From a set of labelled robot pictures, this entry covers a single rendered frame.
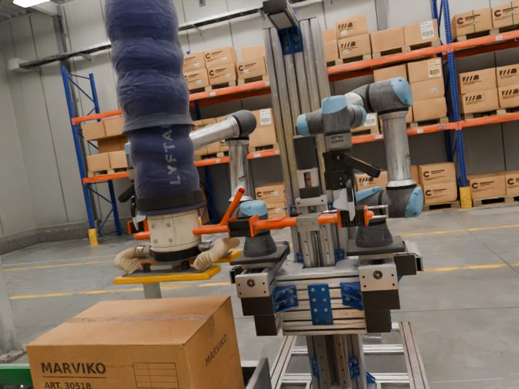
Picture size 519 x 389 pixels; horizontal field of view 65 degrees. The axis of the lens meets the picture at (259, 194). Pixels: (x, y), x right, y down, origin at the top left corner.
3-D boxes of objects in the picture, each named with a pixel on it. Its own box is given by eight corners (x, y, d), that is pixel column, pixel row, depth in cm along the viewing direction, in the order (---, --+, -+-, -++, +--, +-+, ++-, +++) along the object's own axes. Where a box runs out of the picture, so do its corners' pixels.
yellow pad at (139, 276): (113, 285, 133) (110, 270, 132) (131, 275, 142) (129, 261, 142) (209, 280, 123) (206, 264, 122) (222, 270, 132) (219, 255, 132)
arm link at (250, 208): (251, 235, 175) (246, 204, 174) (238, 232, 187) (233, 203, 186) (275, 229, 180) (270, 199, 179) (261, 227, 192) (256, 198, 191)
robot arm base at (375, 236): (356, 240, 180) (353, 218, 179) (391, 237, 176) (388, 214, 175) (355, 248, 165) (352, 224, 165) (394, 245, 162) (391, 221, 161)
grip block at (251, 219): (227, 239, 130) (225, 221, 129) (238, 232, 139) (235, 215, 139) (252, 237, 127) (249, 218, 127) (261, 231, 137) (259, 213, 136)
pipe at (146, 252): (115, 272, 134) (113, 255, 134) (155, 252, 158) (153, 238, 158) (210, 266, 124) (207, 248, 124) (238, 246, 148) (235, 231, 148)
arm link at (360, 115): (335, 108, 137) (319, 108, 129) (367, 102, 131) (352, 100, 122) (338, 132, 138) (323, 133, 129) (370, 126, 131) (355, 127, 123)
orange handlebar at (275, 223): (105, 245, 146) (103, 235, 145) (150, 228, 174) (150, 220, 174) (374, 221, 118) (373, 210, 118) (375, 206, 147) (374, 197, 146)
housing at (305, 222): (296, 232, 125) (294, 218, 124) (300, 228, 131) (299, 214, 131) (319, 230, 123) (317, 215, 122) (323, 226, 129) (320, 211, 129)
